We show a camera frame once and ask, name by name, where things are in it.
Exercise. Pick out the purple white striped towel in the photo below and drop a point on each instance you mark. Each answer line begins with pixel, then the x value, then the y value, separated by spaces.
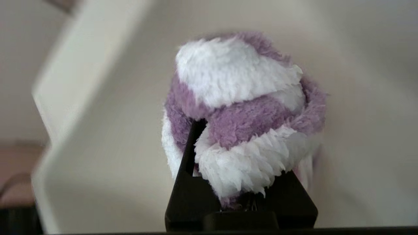
pixel 241 107

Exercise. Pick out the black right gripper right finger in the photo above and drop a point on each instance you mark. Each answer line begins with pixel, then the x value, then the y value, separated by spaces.
pixel 294 202

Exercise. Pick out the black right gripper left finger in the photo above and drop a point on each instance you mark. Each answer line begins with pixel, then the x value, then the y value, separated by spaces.
pixel 187 195

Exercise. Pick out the beige ceramic sink basin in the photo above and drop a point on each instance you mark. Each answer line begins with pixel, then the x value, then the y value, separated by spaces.
pixel 114 130

